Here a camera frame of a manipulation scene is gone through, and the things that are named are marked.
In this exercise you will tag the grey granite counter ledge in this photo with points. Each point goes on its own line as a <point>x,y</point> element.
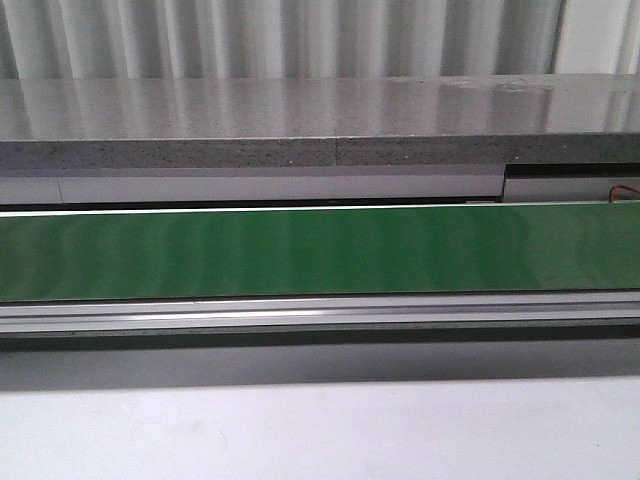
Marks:
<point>287,123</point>

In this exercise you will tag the white vertical blinds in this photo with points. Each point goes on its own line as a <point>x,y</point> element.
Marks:
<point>315,39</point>

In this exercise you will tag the green conveyor belt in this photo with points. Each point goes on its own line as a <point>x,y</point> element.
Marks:
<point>172,254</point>

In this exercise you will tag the aluminium conveyor frame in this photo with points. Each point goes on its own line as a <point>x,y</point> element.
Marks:
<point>159,322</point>

